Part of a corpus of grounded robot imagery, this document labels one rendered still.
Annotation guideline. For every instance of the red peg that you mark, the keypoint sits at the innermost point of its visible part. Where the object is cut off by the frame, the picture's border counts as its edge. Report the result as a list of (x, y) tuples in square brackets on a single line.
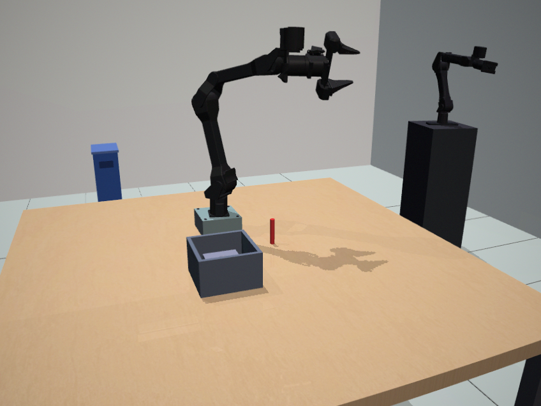
[(272, 227)]

